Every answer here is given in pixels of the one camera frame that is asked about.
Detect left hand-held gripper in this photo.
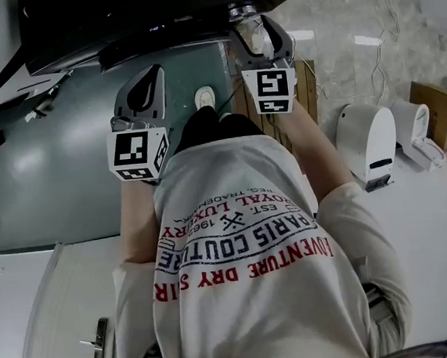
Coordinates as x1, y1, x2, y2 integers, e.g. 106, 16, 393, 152
99, 63, 175, 185

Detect white printed t-shirt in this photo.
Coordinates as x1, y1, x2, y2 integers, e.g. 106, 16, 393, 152
94, 118, 419, 358

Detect white door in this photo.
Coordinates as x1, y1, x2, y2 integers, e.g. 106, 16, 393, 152
8, 236, 147, 358

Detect person's right forearm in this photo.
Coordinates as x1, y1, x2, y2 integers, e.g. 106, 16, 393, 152
269, 93, 359, 210

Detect white floor cable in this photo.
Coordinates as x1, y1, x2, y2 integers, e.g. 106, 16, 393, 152
306, 0, 408, 112

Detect black trousers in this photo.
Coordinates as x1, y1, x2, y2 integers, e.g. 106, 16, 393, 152
169, 99, 269, 155

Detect shiny silver metal part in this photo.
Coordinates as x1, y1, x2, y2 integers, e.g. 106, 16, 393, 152
226, 0, 261, 21

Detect person's left forearm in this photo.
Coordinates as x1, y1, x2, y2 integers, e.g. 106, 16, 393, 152
114, 175, 170, 266

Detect white toilet seat unit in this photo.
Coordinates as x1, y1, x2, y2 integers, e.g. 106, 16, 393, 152
391, 93, 447, 176

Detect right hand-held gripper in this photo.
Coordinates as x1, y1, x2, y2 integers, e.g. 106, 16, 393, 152
228, 13, 301, 118

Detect silver door handle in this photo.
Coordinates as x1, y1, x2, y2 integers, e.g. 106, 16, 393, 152
77, 317, 114, 358

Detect brown cardboard box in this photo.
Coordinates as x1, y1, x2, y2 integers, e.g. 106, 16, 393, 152
407, 77, 447, 155

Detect white rounded appliance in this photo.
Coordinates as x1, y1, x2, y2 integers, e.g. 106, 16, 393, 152
333, 98, 403, 196

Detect wooden slatted pallet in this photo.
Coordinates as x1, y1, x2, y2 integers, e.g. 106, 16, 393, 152
224, 31, 324, 159

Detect black machine cabinet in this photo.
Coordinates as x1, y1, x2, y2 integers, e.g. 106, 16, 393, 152
17, 0, 301, 82

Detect white left shoe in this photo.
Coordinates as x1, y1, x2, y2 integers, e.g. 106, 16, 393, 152
192, 84, 218, 112

